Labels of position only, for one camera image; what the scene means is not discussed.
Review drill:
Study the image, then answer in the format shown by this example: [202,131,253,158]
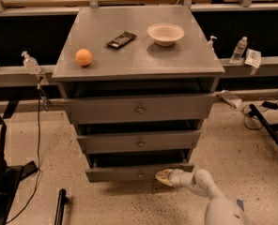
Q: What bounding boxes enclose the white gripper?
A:
[155,169,195,188]

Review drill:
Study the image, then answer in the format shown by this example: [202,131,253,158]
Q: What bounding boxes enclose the grey bottom drawer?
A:
[85,149,193,183]

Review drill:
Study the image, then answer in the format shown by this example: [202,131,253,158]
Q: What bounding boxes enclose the grey drawer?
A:
[64,94,215,124]
[77,130,200,154]
[85,149,193,183]

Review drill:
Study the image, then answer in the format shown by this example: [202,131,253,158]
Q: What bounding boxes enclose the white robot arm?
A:
[155,169,253,225]

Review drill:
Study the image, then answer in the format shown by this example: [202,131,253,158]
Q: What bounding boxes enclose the grey middle drawer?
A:
[77,130,200,154]

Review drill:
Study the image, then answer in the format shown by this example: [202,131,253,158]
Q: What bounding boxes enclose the grey wooden drawer cabinet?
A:
[52,5,225,171]

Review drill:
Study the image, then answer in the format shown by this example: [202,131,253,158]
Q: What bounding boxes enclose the grey top drawer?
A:
[64,94,215,124]

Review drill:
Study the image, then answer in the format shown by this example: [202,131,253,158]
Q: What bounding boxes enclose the black bar bottom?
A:
[54,188,68,225]

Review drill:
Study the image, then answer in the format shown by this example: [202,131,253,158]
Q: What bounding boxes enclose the blue tape cross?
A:
[237,200,244,211]

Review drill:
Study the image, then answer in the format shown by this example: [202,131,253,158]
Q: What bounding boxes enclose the black stand leg right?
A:
[249,104,278,146]

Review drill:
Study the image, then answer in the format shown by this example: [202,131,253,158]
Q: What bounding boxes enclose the small white pump bottle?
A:
[208,35,217,51]

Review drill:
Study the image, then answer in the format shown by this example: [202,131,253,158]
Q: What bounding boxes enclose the beige paper bowl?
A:
[147,23,184,47]

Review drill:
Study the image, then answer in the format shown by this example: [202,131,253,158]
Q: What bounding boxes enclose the black snack bar packet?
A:
[107,31,136,49]

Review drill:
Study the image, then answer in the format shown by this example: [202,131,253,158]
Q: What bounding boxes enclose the orange ball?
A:
[75,49,93,67]

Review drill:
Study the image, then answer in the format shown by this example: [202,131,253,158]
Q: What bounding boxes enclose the clear plastic water bottle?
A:
[230,37,248,64]

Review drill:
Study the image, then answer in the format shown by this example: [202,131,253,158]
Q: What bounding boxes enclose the white wipes packet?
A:
[244,49,261,68]

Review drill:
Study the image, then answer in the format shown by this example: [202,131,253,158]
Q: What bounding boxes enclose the black stand base left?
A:
[0,115,39,225]

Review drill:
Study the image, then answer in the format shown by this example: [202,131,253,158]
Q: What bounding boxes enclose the clear sanitizer pump bottle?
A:
[22,51,41,74]

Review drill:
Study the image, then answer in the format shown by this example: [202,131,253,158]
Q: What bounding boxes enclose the white box on rail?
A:
[218,90,242,108]

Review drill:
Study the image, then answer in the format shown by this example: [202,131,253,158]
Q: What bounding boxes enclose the black power adapter cable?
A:
[241,87,278,131]

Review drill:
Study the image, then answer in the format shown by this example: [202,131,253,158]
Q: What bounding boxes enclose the black cable left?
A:
[6,75,51,225]

